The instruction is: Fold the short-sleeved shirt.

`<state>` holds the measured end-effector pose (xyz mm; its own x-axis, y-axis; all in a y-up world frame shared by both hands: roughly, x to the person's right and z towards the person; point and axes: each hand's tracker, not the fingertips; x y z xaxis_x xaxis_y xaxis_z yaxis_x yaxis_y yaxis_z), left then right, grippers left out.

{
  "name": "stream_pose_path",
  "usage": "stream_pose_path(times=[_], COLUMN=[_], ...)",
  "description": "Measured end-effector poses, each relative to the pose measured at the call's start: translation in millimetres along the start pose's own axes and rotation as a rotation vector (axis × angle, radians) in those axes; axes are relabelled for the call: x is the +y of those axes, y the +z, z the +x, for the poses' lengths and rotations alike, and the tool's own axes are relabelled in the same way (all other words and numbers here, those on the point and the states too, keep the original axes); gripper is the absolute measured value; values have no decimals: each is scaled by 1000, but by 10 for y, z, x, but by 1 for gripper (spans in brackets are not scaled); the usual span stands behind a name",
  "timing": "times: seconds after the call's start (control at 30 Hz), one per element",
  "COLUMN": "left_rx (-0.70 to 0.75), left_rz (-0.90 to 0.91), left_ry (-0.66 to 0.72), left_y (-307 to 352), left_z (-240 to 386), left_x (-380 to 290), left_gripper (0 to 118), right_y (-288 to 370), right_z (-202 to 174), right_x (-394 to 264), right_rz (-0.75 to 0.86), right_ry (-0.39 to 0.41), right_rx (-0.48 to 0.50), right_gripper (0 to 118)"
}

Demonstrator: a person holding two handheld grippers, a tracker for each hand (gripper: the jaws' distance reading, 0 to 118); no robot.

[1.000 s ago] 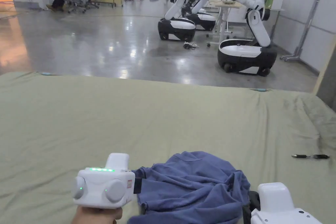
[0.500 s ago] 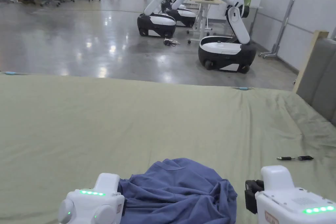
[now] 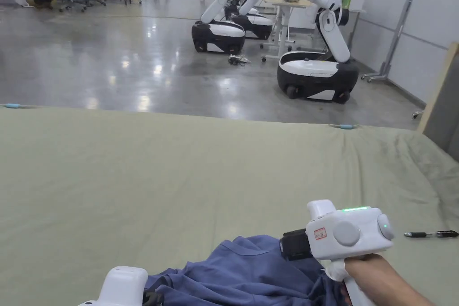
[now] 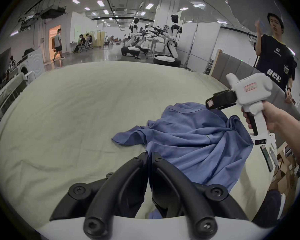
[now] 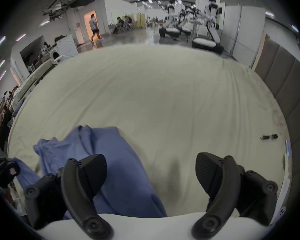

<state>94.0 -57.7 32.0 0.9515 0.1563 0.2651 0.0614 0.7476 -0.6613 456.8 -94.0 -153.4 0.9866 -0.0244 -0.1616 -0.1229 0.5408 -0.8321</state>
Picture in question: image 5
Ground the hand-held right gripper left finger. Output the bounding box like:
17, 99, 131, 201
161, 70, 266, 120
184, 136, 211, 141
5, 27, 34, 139
24, 154, 114, 240

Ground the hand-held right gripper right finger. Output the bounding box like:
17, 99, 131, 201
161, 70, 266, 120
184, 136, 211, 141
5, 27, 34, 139
191, 152, 278, 240

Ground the blue garment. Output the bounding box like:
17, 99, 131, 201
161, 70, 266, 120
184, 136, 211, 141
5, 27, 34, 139
14, 125, 168, 221

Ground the white hand controller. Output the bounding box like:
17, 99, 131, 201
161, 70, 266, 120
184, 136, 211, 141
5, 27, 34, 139
271, 206, 288, 226

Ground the white and blue packet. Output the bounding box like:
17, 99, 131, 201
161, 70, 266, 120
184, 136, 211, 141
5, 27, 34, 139
282, 139, 292, 169

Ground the standing group of people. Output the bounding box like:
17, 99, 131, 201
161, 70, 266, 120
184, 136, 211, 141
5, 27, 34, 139
0, 85, 20, 154

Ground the bed with beige sheet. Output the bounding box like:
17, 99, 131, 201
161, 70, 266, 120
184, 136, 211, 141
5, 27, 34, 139
7, 43, 293, 218

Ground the padded grey headboard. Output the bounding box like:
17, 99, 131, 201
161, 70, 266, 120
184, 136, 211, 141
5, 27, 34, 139
254, 38, 300, 209

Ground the white washing machine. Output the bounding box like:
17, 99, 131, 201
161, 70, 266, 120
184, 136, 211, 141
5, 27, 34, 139
55, 34, 79, 61

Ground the tall white humanoid robot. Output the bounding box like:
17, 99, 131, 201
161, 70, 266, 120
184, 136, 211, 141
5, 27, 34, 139
192, 0, 224, 54

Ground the white robot on black base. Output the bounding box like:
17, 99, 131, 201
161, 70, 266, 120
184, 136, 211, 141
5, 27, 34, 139
159, 0, 182, 40
177, 4, 198, 36

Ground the seated group of people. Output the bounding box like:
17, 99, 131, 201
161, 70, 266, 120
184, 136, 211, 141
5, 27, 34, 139
112, 15, 133, 34

